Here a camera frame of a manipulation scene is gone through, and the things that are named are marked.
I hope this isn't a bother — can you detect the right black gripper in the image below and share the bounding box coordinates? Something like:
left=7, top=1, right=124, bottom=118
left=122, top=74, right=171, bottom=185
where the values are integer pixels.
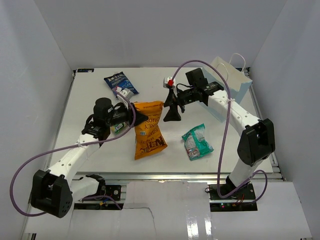
left=164, top=87, right=198, bottom=122

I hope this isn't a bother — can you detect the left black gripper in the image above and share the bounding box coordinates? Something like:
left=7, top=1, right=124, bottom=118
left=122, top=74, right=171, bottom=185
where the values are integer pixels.
left=106, top=100, right=149, bottom=128

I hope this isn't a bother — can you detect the orange chips bag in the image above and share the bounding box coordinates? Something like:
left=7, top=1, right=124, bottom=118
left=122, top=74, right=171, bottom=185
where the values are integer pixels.
left=134, top=100, right=168, bottom=160

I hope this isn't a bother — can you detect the green Fox's candy packet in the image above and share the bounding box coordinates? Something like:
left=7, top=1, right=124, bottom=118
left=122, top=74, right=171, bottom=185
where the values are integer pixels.
left=110, top=122, right=127, bottom=135

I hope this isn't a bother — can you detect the teal snack packet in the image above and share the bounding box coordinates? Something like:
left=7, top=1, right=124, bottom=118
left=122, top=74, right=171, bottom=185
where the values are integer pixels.
left=181, top=123, right=214, bottom=161

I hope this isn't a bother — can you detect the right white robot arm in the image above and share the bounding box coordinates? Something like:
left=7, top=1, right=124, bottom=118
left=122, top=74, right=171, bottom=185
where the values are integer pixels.
left=163, top=68, right=276, bottom=200

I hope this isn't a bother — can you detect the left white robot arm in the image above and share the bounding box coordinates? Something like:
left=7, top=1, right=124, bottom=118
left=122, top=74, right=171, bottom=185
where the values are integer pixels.
left=30, top=97, right=148, bottom=218

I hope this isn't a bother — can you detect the blue chips bag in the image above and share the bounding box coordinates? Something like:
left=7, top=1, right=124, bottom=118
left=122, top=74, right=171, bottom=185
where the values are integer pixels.
left=104, top=71, right=139, bottom=95

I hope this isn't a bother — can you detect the light blue paper bag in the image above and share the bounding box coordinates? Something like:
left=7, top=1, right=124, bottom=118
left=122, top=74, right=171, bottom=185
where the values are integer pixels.
left=200, top=53, right=252, bottom=123

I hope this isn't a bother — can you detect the white front cover board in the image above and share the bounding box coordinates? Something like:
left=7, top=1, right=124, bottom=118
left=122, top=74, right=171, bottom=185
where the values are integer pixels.
left=25, top=181, right=312, bottom=240

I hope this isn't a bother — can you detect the aluminium table frame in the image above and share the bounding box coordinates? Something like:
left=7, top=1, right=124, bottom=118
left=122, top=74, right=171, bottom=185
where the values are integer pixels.
left=21, top=66, right=285, bottom=236

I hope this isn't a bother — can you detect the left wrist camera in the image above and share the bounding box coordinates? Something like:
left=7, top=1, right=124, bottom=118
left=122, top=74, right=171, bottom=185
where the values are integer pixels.
left=115, top=86, right=134, bottom=104

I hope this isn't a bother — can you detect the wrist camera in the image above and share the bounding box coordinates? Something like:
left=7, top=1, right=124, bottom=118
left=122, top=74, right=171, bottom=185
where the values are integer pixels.
left=162, top=77, right=176, bottom=89
left=115, top=86, right=134, bottom=104

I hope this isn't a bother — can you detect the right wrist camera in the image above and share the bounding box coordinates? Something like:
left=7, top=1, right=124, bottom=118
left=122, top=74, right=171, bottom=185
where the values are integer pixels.
left=162, top=77, right=176, bottom=89

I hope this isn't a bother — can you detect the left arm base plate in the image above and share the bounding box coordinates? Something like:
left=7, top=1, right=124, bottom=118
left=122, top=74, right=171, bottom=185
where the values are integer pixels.
left=82, top=185, right=122, bottom=203

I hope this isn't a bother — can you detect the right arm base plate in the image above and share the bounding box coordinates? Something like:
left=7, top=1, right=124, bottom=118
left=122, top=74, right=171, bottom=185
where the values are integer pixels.
left=204, top=183, right=256, bottom=201

